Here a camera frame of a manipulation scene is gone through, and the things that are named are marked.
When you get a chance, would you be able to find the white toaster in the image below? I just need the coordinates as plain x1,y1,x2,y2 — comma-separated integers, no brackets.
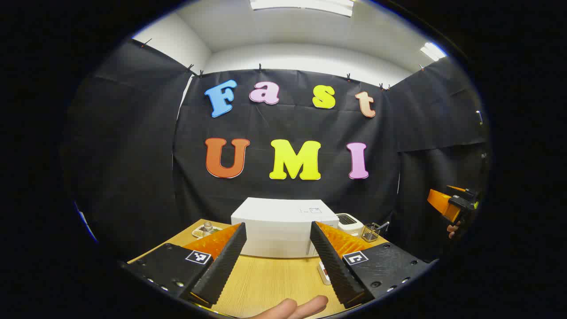
335,213,365,237

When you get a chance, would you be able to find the wire mesh holder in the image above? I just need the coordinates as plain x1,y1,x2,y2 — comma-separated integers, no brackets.
361,223,381,242

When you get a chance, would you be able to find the small ceiling light panel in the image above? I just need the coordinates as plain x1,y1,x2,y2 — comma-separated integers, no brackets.
420,42,446,62

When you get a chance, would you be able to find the white divided food tray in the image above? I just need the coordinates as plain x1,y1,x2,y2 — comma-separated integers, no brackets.
191,224,223,239

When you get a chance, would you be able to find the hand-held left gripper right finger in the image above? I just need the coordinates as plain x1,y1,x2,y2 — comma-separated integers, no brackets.
310,221,430,309

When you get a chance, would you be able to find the large ceiling light panel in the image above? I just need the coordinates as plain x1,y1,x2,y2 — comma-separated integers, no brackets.
249,0,355,17

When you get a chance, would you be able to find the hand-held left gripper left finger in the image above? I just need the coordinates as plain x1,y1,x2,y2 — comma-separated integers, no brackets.
122,222,247,309

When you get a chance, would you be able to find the black backdrop cloth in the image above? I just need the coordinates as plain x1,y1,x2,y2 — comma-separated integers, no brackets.
62,39,490,262

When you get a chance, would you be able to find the white microwave oven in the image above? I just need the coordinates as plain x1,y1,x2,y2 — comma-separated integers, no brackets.
230,197,340,259

